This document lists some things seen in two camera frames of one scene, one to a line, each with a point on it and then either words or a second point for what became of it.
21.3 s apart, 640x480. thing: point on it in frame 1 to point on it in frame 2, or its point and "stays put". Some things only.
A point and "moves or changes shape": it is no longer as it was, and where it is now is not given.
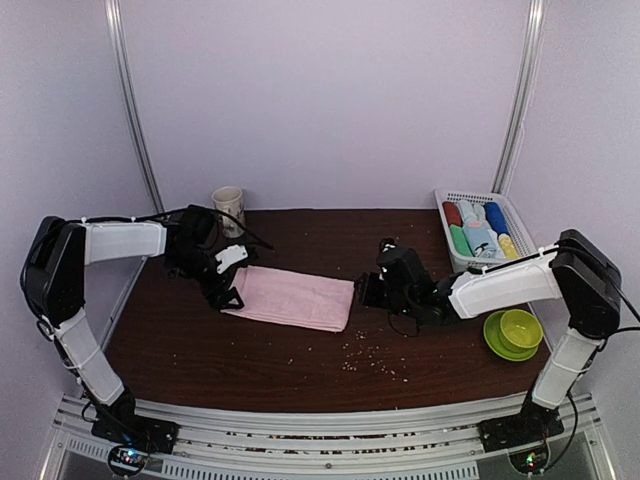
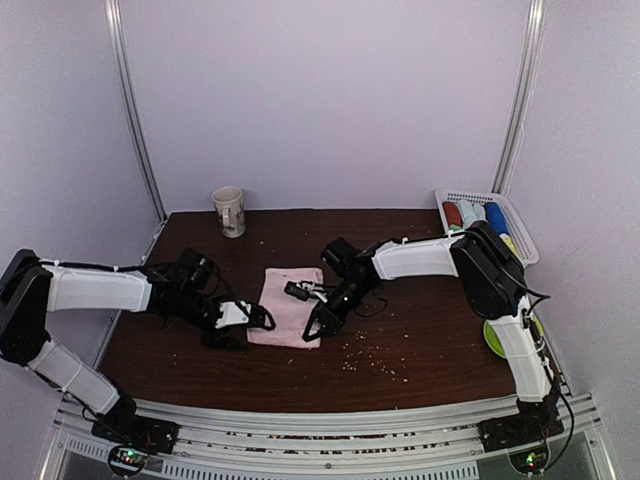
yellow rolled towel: x=508 y=247 stays put
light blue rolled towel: x=473 y=217 stays put
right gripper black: x=367 y=294 to x=331 y=318
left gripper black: x=218 y=301 to x=216 y=340
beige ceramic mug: x=230 y=199 stays put
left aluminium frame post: x=114 y=18 stays put
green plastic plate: x=491 y=329 stays put
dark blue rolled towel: x=496 y=218 stays put
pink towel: x=291 y=297 moves or changes shape
